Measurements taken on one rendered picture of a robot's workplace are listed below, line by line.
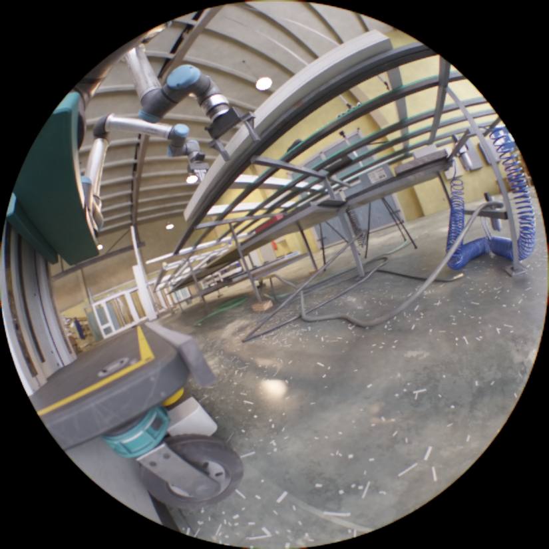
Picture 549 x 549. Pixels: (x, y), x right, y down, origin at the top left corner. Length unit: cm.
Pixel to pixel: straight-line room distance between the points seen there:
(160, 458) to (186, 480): 6
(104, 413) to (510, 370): 60
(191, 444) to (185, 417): 13
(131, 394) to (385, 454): 36
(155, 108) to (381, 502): 99
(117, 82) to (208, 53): 343
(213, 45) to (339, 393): 874
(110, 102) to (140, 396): 909
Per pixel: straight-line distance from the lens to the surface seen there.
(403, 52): 78
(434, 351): 54
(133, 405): 16
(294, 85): 72
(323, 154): 798
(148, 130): 119
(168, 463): 29
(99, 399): 16
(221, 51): 866
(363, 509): 36
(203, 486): 34
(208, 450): 31
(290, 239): 841
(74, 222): 60
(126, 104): 917
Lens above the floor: 36
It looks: 5 degrees down
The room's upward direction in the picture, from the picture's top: 21 degrees counter-clockwise
